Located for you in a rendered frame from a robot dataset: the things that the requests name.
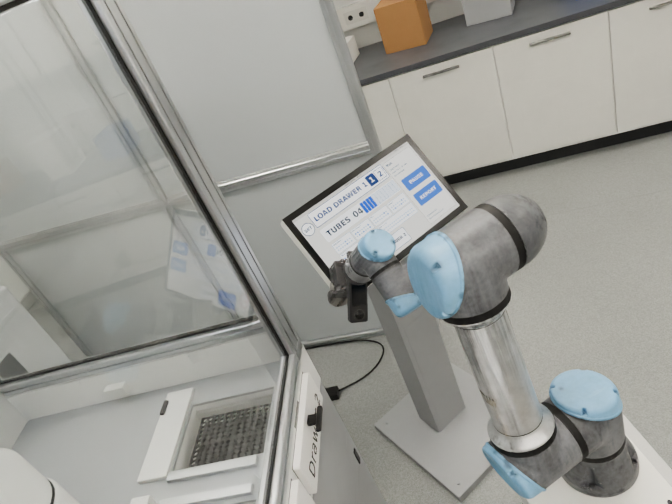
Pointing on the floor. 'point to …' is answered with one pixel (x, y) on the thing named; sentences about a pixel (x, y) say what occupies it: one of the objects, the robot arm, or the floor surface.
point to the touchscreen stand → (434, 403)
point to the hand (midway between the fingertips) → (336, 305)
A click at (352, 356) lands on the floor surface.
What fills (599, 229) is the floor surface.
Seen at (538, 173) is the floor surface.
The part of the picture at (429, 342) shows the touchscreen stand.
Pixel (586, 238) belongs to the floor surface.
